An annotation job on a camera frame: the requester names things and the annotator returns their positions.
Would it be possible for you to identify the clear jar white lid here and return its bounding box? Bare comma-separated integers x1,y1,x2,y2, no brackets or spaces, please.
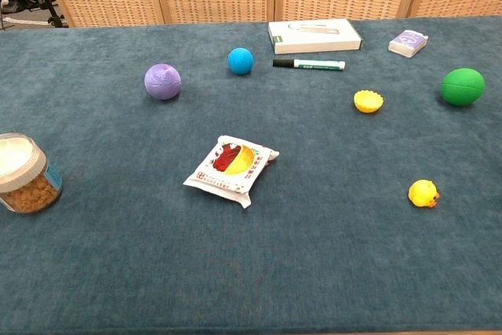
0,132,64,214

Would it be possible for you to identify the small blue ball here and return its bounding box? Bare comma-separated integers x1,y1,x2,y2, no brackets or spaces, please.
227,47,255,76

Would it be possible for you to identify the green ball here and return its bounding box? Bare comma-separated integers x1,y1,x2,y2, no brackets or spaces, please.
440,67,486,107

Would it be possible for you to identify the white flat product box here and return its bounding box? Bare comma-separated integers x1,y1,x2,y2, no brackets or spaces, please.
267,18,364,55

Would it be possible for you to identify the purple textured ball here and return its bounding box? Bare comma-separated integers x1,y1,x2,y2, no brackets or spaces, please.
144,62,183,101

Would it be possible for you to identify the white marker black cap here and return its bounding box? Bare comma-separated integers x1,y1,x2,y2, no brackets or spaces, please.
272,58,347,71

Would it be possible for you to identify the yellow cupcake mould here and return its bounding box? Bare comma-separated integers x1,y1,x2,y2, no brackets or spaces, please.
353,89,385,115

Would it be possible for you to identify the purple white card pack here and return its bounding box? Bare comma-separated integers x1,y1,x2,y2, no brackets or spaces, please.
387,29,430,60

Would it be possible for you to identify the white snack packet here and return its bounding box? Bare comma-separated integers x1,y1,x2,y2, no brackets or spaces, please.
182,134,281,209

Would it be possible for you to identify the small yellow object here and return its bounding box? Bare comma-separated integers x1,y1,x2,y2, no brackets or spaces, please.
407,179,441,209

